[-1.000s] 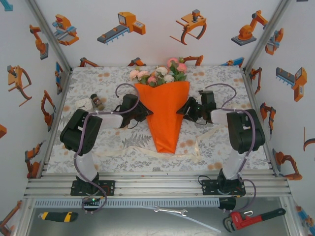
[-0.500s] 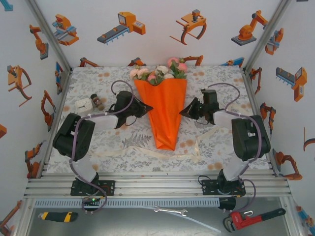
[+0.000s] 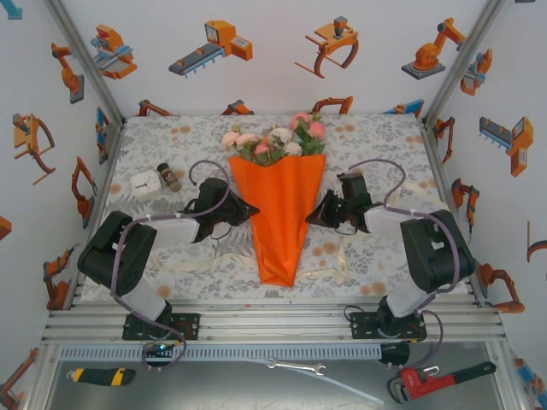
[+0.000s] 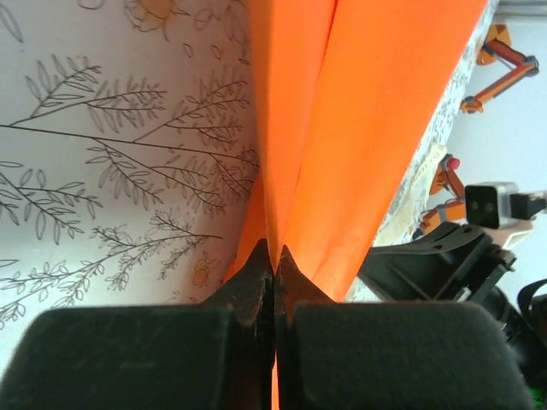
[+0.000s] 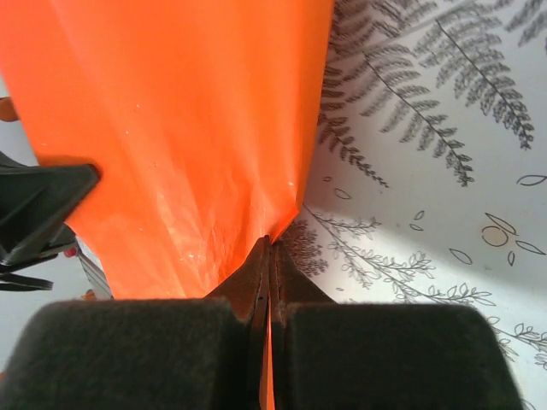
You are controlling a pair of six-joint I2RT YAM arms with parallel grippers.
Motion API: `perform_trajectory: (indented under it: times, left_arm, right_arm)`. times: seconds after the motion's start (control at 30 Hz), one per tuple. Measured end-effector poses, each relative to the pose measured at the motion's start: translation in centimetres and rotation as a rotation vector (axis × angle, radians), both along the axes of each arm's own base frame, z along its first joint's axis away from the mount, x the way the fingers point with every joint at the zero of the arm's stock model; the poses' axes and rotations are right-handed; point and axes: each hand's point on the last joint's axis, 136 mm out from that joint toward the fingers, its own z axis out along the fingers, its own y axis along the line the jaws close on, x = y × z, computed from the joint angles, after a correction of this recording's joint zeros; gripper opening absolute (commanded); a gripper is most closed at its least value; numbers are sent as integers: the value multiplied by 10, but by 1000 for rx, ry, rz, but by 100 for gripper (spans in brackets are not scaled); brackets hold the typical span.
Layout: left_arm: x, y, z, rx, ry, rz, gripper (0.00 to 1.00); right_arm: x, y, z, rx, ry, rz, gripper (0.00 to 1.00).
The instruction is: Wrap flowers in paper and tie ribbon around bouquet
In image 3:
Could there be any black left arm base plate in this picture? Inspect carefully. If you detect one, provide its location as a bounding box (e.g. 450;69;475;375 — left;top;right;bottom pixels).
122;313;202;342

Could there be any red pipe wrench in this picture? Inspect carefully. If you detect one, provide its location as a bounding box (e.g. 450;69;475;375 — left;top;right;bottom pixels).
386;361;497;405

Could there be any cream lace ribbon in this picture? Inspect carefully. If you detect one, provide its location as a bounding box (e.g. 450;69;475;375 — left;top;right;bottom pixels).
147;181;441;285

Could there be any small green-lit circuit board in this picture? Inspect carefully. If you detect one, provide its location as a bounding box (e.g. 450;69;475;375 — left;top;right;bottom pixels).
142;340;177;365

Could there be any brown spice jar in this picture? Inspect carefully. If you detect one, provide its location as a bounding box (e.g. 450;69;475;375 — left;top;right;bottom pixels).
156;162;184;191

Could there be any white square table clock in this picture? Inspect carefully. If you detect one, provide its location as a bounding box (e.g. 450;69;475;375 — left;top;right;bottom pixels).
130;172;162;198

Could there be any aluminium side rail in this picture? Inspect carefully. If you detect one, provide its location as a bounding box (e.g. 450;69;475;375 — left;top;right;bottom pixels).
63;119;127;311
421;121;485;308

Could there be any grey floral table mat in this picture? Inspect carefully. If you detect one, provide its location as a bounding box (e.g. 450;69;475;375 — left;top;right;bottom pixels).
79;113;471;302

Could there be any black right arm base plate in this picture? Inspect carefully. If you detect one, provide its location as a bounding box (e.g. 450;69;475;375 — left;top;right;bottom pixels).
350;310;428;342

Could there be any pink white artificial flower bunch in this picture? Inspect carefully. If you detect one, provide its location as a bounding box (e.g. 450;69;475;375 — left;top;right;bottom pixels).
221;111;326;167

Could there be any aluminium corner post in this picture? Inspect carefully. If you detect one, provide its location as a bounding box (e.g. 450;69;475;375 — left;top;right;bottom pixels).
42;0;126;127
421;0;509;126

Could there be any orange wrapping paper sheet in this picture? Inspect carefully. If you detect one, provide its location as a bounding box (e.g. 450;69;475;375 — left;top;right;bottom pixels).
227;153;327;288

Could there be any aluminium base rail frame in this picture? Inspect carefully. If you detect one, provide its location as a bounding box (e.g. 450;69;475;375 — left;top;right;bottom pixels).
40;298;508;345

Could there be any silver open-end wrench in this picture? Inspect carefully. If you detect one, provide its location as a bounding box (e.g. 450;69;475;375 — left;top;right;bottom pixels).
267;358;326;377

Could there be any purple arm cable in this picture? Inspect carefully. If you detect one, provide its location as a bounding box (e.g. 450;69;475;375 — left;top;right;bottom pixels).
346;158;462;371
109;160;234;373

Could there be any yellow black utility knife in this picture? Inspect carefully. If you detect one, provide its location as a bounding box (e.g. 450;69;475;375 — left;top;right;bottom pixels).
66;367;137;388

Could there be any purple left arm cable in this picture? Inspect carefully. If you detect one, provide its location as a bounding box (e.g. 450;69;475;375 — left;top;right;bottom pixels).
109;160;234;373

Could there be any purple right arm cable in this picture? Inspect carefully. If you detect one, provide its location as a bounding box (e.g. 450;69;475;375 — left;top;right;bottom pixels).
346;158;462;371

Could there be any grey slotted cable duct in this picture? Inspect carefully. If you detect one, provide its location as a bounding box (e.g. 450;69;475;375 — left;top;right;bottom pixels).
59;344;382;361

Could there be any black mounting bracket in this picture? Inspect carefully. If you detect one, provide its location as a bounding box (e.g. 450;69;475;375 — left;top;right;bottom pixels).
379;343;410;369

